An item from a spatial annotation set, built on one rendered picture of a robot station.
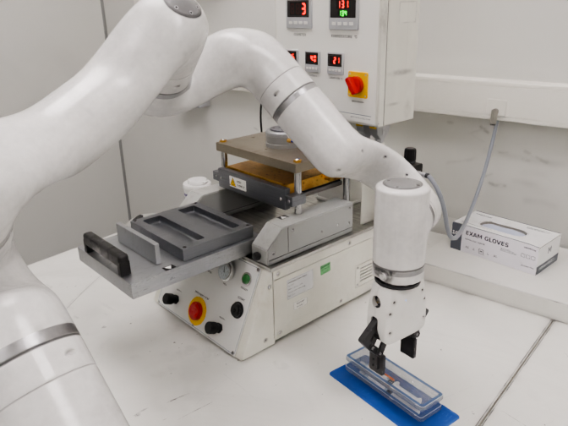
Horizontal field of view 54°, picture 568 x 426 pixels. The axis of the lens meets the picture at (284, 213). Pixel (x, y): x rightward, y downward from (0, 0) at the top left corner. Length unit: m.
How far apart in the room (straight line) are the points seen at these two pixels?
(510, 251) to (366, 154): 0.64
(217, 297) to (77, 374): 0.63
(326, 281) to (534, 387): 0.45
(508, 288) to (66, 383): 1.03
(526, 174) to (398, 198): 0.81
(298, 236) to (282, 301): 0.14
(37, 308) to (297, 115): 0.48
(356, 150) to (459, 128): 0.80
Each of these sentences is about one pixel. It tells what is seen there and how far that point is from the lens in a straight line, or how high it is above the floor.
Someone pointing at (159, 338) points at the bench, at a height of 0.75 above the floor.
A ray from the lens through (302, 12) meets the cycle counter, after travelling 1.36.
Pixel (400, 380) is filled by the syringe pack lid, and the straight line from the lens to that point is 1.03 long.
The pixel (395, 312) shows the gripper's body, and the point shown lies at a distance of 0.93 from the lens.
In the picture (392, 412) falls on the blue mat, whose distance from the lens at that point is 1.04.
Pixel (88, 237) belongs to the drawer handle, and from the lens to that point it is 1.11.
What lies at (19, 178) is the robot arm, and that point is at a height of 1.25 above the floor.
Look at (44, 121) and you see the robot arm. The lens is 0.72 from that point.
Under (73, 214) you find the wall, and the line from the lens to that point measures 2.74.
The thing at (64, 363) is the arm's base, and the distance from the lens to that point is 0.60.
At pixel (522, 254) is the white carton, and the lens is 1.45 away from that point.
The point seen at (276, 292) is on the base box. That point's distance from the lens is 1.13.
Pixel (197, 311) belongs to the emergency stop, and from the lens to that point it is 1.23.
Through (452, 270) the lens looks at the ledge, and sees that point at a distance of 1.42.
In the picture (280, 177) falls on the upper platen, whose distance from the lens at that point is 1.20.
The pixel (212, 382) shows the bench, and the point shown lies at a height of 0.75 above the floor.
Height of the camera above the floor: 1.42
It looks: 21 degrees down
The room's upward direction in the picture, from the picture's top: 1 degrees counter-clockwise
